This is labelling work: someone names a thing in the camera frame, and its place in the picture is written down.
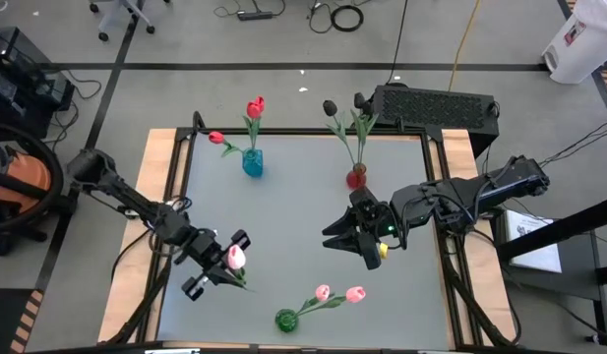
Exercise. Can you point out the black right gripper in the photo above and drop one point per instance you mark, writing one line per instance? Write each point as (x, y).
(382, 221)

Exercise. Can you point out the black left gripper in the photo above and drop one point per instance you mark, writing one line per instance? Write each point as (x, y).
(207, 253)

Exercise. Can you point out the pink artificial tulip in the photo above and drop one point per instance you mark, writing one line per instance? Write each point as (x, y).
(355, 294)
(322, 292)
(235, 256)

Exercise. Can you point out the black artificial tulip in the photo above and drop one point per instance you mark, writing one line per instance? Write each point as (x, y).
(330, 107)

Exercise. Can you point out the green artificial leaf stem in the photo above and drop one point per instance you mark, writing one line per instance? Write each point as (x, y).
(359, 100)

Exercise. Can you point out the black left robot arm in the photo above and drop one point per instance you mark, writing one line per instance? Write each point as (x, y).
(121, 194)

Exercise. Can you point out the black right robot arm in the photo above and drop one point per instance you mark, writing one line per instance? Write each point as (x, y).
(480, 192)

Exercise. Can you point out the red glass vase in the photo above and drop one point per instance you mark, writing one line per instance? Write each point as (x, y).
(354, 177)

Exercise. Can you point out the green glass vase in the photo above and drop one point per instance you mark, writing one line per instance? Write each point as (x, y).
(286, 320)

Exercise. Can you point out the blue glass vase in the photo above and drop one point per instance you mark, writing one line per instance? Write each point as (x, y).
(252, 163)

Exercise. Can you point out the green leafy stem in vase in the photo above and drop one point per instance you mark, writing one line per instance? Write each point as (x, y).
(367, 108)

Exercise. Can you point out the small yellow tag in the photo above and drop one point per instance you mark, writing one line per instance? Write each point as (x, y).
(383, 250)

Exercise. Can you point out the grey table mat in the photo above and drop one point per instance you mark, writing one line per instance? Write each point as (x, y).
(293, 221)

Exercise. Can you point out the black perforated computer case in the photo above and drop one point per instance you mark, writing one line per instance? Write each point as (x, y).
(431, 110)

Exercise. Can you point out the white printed paper sheet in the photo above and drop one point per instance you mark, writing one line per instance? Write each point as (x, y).
(536, 246)

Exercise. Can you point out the orange shop vacuum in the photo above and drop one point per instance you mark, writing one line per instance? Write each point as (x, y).
(18, 177)

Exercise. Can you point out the black metal stand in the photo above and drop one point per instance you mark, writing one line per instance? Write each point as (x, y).
(578, 270)

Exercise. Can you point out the black power strip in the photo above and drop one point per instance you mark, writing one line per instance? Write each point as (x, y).
(255, 16)

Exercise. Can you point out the grey wheeled chair base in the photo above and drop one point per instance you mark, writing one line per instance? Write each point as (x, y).
(121, 12)

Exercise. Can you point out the black equipment stack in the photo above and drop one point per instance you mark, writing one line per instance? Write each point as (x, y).
(18, 74)

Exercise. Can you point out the white trash bin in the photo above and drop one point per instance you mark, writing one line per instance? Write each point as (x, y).
(578, 44)

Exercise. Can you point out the black metal table frame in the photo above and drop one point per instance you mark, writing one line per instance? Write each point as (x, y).
(283, 131)

